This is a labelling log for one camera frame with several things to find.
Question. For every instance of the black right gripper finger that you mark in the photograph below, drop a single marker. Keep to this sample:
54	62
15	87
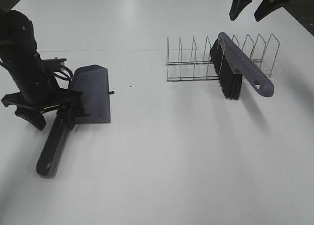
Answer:
236	8
268	6

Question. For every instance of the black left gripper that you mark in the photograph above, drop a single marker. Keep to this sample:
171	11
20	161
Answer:
39	92

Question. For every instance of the purple plastic dustpan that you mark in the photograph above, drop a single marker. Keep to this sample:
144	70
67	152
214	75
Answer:
94	108

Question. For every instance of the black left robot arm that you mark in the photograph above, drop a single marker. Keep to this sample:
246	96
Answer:
17	40

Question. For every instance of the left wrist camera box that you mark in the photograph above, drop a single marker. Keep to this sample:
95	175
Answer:
54	64

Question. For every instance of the chrome wire dish rack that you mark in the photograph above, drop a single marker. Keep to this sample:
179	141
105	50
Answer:
194	63

